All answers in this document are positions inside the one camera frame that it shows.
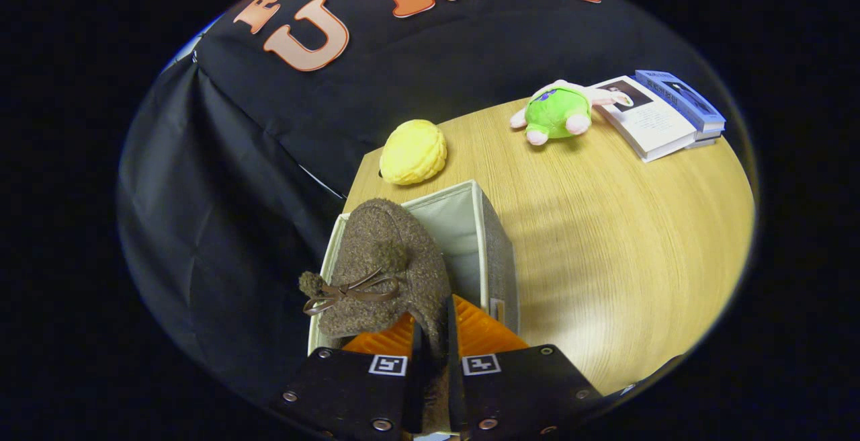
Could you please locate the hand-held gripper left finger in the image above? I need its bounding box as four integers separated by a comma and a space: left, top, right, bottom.
269, 312, 425, 441

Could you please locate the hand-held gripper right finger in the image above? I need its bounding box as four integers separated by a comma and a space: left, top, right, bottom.
443, 294, 605, 441

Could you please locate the brown fuzzy shoe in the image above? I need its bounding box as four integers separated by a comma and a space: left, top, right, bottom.
298, 198, 452, 436

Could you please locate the grey fabric storage box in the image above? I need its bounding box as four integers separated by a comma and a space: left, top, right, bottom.
307, 179, 520, 356

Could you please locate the yellow round plush toy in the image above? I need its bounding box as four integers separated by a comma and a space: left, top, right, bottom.
379, 119, 448, 186

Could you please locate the black backdrop cloth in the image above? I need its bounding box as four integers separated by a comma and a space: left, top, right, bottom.
116, 0, 713, 408

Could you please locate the green and pink plush toy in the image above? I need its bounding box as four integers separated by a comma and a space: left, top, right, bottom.
509, 79, 634, 147

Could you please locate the white paperback book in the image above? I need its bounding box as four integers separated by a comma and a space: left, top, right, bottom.
591, 75, 699, 163

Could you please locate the blue book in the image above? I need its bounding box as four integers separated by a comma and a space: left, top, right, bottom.
635, 69, 726, 149

